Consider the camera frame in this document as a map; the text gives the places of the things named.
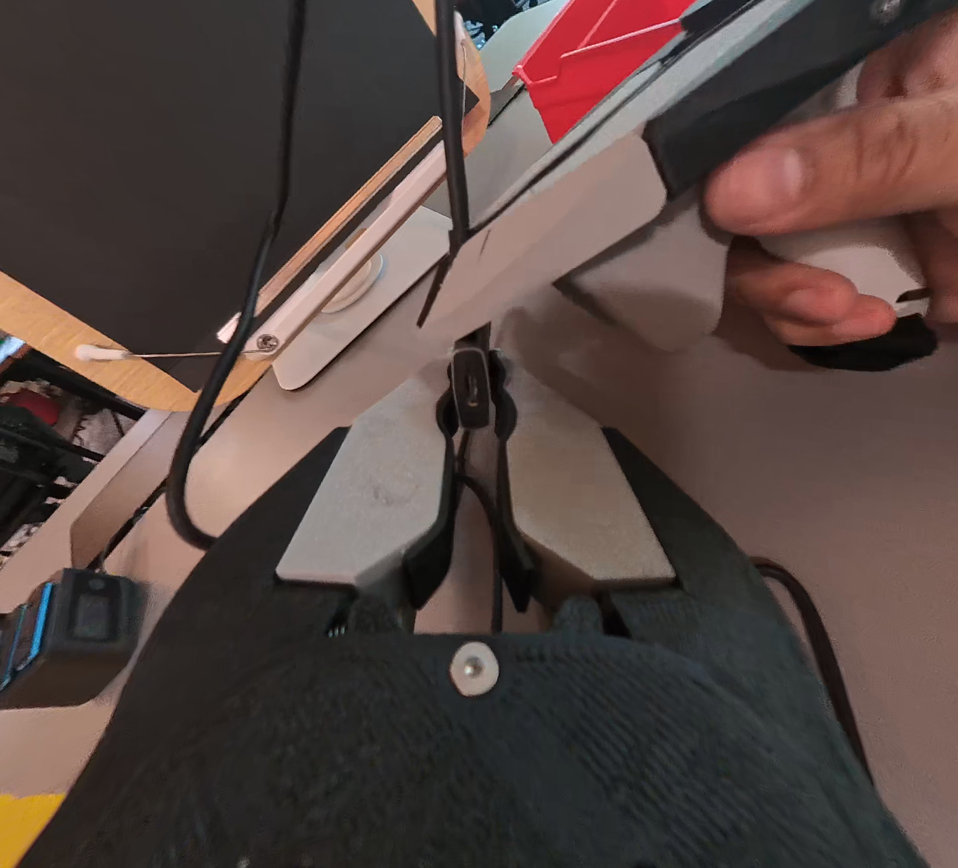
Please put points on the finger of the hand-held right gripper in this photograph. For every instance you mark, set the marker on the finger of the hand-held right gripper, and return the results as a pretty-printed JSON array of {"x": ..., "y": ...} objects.
[
  {"x": 674, "y": 75},
  {"x": 569, "y": 239}
]

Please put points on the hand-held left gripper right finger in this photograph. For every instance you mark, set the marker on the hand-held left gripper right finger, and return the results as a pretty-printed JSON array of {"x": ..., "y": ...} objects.
[{"x": 584, "y": 501}]

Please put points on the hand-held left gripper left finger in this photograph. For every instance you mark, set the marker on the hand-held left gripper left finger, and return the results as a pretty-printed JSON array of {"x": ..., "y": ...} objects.
[{"x": 367, "y": 501}]

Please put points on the red plastic bin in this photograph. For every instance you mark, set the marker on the red plastic bin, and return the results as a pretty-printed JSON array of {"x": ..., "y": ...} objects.
[{"x": 629, "y": 15}]

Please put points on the yellow plastic bin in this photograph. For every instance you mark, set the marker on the yellow plastic bin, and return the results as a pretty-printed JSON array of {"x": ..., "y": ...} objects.
[{"x": 27, "y": 831}]

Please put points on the person's right hand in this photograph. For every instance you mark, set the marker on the person's right hand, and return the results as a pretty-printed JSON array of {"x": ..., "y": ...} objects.
[{"x": 838, "y": 164}]

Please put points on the blue and black device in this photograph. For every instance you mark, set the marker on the blue and black device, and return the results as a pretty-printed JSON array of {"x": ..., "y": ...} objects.
[{"x": 75, "y": 629}]

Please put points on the black board on stand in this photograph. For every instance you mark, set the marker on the black board on stand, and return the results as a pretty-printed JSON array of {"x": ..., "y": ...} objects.
[{"x": 60, "y": 337}]

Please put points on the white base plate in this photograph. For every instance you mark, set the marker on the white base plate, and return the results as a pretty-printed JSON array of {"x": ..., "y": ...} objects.
[{"x": 359, "y": 337}]

